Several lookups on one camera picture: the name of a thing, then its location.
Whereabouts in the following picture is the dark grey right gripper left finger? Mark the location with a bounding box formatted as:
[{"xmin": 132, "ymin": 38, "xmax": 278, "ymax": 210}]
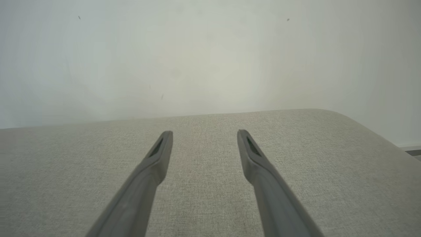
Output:
[{"xmin": 86, "ymin": 131, "xmax": 174, "ymax": 237}]

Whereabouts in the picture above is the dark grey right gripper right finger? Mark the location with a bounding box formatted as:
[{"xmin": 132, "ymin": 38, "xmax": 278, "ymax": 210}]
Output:
[{"xmin": 237, "ymin": 129, "xmax": 325, "ymax": 237}]

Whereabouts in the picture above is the grey fabric sofa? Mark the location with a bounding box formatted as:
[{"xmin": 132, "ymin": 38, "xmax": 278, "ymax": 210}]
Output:
[{"xmin": 0, "ymin": 109, "xmax": 421, "ymax": 237}]

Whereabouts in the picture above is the white baseboard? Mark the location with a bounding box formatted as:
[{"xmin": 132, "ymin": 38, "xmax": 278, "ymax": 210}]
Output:
[{"xmin": 396, "ymin": 143, "xmax": 421, "ymax": 152}]

